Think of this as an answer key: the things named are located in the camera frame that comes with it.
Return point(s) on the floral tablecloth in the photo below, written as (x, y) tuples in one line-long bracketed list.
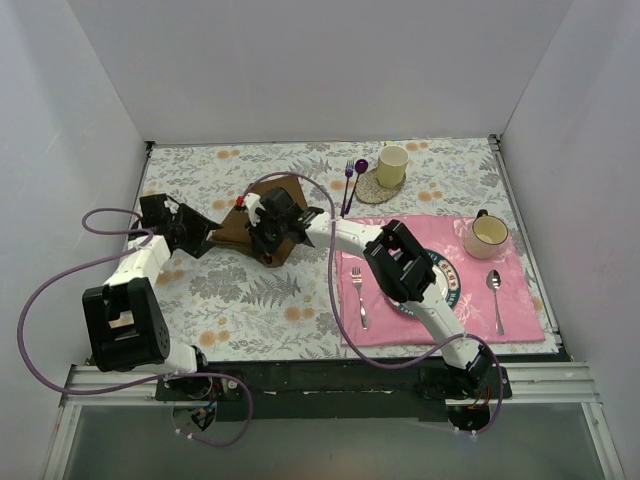
[(236, 309)]

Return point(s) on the pale yellow cup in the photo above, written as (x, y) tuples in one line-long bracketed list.
[(392, 163)]

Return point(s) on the cream mug dark rim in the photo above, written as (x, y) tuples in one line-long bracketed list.
[(485, 235)]

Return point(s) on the silver metal fork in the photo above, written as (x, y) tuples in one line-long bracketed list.
[(357, 281)]

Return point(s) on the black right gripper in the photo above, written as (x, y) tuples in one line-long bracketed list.
[(262, 232)]

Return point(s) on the purple plastic spoon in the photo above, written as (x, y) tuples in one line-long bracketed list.
[(361, 167)]

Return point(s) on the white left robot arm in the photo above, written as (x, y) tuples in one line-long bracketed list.
[(126, 326)]

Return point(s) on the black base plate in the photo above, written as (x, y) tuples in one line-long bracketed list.
[(346, 389)]

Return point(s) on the pink floral placemat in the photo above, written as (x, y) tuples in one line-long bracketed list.
[(475, 309)]

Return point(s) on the purple plastic fork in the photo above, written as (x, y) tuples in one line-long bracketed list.
[(348, 173)]

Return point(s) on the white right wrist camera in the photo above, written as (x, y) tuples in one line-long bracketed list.
[(250, 204)]

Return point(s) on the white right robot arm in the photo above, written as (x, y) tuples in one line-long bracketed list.
[(401, 268)]

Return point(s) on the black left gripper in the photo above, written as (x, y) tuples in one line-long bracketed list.
[(187, 230)]

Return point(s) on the white plate green rim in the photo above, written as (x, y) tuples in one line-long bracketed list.
[(448, 281)]

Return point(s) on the silver metal spoon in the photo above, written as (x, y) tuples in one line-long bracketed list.
[(494, 283)]

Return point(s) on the brown cloth napkin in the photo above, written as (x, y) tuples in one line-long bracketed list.
[(233, 234)]

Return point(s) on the speckled round coaster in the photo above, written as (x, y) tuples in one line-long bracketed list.
[(369, 191)]

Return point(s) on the aluminium front rail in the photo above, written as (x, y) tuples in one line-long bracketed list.
[(531, 383)]

